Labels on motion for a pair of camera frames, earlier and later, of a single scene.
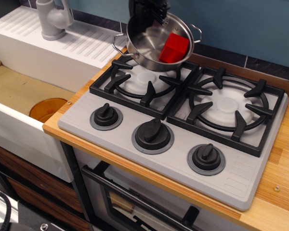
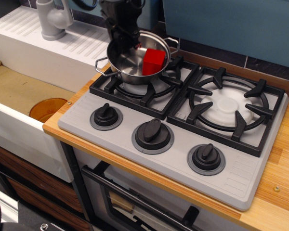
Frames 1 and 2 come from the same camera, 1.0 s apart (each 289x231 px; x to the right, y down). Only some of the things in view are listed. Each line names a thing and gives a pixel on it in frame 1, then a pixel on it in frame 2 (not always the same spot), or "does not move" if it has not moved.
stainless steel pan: [162, 47] → [128, 65]
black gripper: [156, 9] → [121, 17]
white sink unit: [31, 77] does not move
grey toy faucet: [54, 21] does not move
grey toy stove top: [208, 130] does not move
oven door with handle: [116, 198] does not move
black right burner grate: [237, 110] does not move
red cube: [176, 46] → [153, 62]
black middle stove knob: [152, 137] does not move
